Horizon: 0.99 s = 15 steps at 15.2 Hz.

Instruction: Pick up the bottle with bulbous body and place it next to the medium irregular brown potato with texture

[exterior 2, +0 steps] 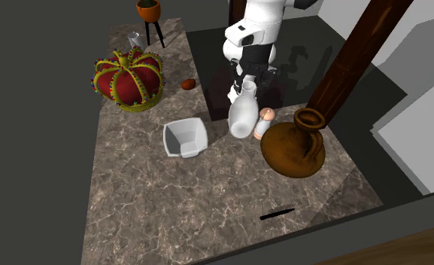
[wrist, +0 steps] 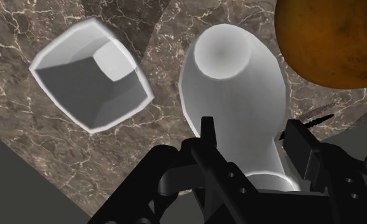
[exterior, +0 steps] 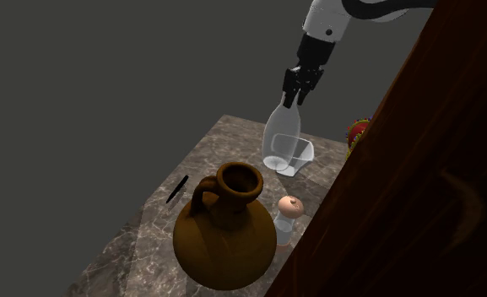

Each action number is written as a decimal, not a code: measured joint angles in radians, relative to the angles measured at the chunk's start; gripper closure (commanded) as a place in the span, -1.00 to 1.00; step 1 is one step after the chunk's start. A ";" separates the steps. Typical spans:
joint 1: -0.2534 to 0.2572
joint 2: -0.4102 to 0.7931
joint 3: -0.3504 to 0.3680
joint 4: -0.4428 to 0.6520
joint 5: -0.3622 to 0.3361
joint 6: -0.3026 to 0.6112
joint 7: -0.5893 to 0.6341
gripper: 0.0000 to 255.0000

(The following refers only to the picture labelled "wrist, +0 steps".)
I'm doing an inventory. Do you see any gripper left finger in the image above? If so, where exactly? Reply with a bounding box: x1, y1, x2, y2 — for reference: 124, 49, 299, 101
88, 116, 260, 224

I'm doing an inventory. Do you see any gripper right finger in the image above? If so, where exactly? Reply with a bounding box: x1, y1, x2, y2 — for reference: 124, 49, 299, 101
282, 119, 367, 224

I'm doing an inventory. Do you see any black screw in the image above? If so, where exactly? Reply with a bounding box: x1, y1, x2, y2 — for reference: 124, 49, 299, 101
278, 113, 335, 141

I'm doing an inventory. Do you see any white vase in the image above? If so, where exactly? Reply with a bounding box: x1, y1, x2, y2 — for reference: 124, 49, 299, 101
178, 23, 301, 192

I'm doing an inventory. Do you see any orange round fruit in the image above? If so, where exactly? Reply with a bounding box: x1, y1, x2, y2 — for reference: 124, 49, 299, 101
274, 0, 367, 90

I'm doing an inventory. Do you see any white square cup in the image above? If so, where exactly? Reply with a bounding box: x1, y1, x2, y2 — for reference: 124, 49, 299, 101
29, 17, 155, 135

